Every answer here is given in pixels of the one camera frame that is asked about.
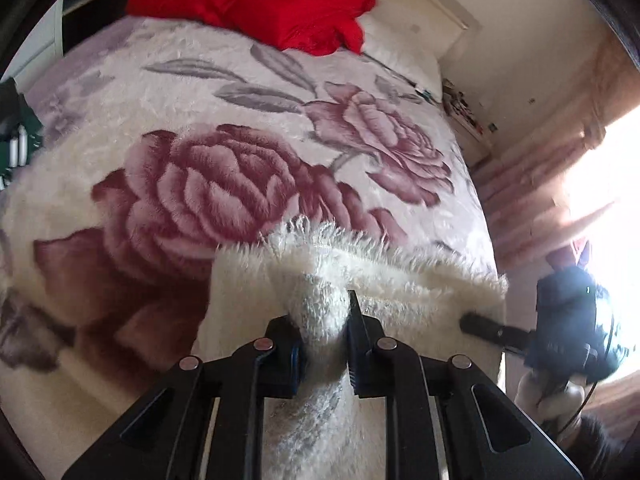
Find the white fluffy fleece garment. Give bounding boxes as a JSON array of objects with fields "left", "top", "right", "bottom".
[{"left": 194, "top": 219, "right": 508, "bottom": 479}]

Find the pink curtain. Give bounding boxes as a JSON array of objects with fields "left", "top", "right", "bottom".
[{"left": 473, "top": 36, "right": 639, "bottom": 437}]

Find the floral plush bed blanket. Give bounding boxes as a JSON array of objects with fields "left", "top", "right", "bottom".
[{"left": 1, "top": 18, "right": 504, "bottom": 479}]

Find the white pillow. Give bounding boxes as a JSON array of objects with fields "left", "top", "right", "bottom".
[{"left": 357, "top": 14, "right": 442, "bottom": 103}]

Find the green sweater with stripes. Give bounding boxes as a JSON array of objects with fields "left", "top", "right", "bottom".
[{"left": 0, "top": 78, "right": 43, "bottom": 191}]

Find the white wardrobe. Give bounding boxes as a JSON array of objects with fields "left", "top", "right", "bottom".
[{"left": 1, "top": 0, "right": 64, "bottom": 92}]

